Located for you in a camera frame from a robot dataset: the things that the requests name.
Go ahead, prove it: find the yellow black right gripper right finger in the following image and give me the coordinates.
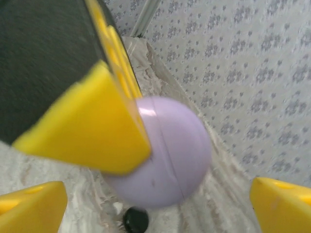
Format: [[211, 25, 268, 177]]
[[249, 176, 311, 233]]

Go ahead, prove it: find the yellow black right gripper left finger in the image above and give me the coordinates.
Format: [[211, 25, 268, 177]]
[[0, 181, 69, 233]]

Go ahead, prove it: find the purple round earbud case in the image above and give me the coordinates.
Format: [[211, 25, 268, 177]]
[[103, 96, 212, 209]]

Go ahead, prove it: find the black round earbud case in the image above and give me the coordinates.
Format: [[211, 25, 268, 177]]
[[122, 206, 149, 233]]

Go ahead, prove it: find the aluminium frame post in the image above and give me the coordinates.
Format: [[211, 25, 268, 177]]
[[130, 0, 162, 38]]

